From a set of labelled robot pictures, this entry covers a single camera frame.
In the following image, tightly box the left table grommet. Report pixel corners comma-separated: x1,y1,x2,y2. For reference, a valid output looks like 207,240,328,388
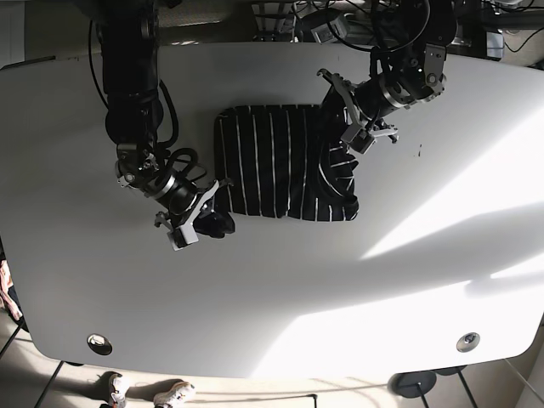
87,333,113,356

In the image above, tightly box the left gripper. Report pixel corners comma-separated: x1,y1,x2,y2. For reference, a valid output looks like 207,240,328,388
316,69,400,147

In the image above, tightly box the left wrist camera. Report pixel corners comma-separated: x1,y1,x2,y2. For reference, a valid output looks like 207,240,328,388
348,129,376,155

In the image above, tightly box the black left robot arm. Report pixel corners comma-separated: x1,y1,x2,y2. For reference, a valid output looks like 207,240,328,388
316,1,457,153

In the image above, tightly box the black white striped shirt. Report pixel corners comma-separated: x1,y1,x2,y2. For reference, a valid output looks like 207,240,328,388
194,105,360,238

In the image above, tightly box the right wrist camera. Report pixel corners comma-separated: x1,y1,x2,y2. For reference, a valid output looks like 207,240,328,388
167,224,199,251

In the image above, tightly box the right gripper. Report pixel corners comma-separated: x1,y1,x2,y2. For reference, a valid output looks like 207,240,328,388
154,178,235,234

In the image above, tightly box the table grommet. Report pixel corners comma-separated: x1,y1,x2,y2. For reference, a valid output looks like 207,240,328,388
456,332,480,353
87,333,113,356

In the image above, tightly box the grey socket box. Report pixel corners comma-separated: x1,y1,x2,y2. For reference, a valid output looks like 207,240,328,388
310,13,349,44

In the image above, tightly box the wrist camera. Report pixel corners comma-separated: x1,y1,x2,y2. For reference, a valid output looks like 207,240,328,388
348,129,376,155
167,224,199,251

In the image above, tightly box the right table grommet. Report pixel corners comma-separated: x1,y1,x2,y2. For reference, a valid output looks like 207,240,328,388
456,332,480,353

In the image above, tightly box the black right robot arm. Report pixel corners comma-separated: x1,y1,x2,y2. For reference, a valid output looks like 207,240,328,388
88,1,235,243

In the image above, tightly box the black looping arm cable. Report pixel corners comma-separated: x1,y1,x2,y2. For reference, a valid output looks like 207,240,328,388
326,0,430,54

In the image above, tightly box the grey power adapter box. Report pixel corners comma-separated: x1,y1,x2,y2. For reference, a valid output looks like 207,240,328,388
485,31,505,61

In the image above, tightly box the round black stand base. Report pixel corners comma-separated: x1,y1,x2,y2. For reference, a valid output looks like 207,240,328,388
388,371,437,399

